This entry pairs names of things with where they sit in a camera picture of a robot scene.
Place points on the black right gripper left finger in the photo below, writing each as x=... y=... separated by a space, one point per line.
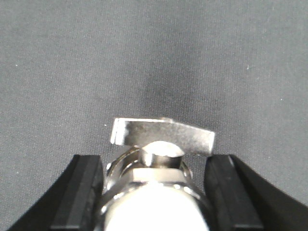
x=68 y=205

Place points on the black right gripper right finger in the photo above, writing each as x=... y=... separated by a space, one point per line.
x=244 y=201

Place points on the silver valve with white cap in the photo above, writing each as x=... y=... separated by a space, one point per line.
x=149 y=187

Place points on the grey conveyor belt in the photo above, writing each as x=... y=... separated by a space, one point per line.
x=69 y=67

